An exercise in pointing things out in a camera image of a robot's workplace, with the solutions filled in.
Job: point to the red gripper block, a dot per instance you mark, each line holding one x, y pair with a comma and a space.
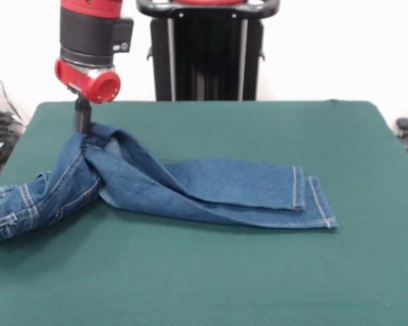
81, 81

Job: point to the blue denim jeans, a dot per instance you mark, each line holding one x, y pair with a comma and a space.
207, 190

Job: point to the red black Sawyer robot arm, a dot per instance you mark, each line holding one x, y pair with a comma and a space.
88, 30

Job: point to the dark green table cloth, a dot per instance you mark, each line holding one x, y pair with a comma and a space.
224, 288

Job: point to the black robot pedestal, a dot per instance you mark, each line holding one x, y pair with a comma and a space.
207, 57

